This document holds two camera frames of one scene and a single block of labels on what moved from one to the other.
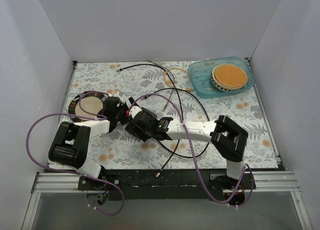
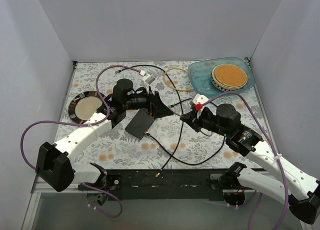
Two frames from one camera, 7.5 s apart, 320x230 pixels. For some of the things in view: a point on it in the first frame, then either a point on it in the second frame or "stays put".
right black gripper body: x=136 y=125 → x=196 y=120
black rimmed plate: x=92 y=103 stays put
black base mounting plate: x=167 y=184 stays put
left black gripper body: x=120 y=110 → x=153 y=104
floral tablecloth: x=166 y=87 stays put
